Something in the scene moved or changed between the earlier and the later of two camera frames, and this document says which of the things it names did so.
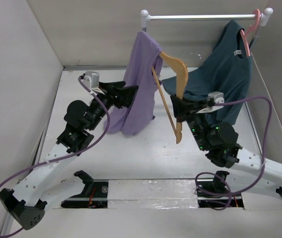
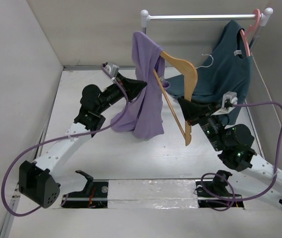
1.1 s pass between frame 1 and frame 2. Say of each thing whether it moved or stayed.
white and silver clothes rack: stayed
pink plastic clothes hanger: stayed
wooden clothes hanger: moved
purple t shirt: moved
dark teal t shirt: stayed
